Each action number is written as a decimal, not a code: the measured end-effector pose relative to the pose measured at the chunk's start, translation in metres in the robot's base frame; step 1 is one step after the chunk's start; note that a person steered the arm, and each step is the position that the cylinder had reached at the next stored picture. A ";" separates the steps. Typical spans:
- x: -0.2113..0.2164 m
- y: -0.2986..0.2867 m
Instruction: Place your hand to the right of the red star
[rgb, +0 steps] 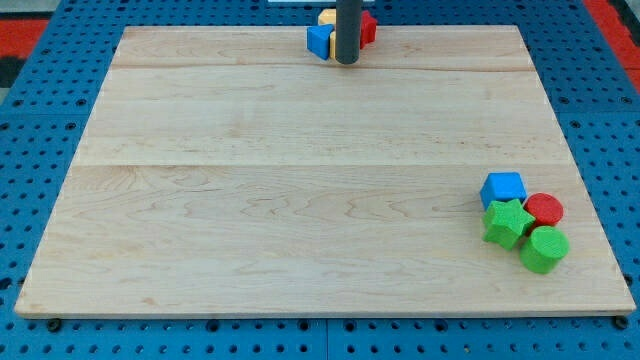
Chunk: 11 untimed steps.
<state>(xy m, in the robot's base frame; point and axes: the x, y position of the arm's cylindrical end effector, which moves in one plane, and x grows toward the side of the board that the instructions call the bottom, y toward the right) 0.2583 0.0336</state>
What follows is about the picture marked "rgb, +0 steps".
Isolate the red star block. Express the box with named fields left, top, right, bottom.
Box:
left=359, top=10, right=378, bottom=49

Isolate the green star block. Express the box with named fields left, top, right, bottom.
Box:
left=482, top=199, right=535, bottom=251

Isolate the wooden board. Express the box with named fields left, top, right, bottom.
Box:
left=15, top=25, right=635, bottom=319

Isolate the yellow block behind effector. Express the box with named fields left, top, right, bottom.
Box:
left=329, top=31, right=336, bottom=60

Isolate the blue triangle block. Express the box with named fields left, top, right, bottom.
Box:
left=306, top=24, right=334, bottom=60

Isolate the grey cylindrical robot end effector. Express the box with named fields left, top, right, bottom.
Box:
left=335, top=0, right=363, bottom=65

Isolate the blue cube block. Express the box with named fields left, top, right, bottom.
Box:
left=479, top=172, right=527, bottom=210

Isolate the red cylinder block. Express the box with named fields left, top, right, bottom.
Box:
left=524, top=193, right=564, bottom=229

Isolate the green cylinder block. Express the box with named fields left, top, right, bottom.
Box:
left=519, top=226, right=570, bottom=274

